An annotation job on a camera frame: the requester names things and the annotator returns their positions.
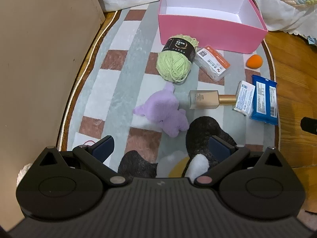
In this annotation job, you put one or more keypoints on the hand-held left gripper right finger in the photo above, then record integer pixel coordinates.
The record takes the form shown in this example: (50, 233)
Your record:
(219, 151)

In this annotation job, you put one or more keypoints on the clear plastic box orange label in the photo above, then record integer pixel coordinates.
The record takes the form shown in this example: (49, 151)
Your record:
(213, 64)

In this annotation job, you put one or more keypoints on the white fluffy cloth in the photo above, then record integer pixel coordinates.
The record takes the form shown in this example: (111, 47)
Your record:
(23, 176)

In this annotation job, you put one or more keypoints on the pink cardboard box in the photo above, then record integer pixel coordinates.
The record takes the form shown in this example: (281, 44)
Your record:
(198, 29)

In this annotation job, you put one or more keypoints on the blue wipes packet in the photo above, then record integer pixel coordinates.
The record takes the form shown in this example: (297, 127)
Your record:
(265, 99)

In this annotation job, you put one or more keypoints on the checkered rug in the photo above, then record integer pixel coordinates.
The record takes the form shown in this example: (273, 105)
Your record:
(111, 91)

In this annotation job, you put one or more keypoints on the purple plush toy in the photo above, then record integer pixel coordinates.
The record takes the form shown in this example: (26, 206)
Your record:
(161, 109)

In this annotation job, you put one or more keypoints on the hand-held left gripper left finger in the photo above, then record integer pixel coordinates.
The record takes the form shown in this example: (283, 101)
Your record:
(104, 148)

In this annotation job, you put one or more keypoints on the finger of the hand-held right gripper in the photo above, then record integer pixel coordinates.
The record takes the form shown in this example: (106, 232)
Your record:
(309, 126)

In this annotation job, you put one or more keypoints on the green yarn ball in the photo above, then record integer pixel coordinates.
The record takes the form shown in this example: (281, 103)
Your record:
(173, 64)

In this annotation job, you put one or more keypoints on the black and white plush toy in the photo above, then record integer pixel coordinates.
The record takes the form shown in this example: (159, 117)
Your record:
(203, 131)

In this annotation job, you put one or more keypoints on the orange makeup sponge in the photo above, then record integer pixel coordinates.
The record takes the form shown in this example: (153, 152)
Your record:
(255, 61)

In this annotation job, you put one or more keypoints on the white tissue packet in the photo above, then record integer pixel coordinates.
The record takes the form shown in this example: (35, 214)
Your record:
(245, 96)

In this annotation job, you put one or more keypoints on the foundation bottle gold cap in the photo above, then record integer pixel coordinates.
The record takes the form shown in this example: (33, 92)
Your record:
(203, 99)

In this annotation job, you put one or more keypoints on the black fuzzy slipper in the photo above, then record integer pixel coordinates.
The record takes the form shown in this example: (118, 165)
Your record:
(136, 164)

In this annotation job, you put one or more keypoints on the red thread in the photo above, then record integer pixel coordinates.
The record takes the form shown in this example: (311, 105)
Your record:
(89, 141)

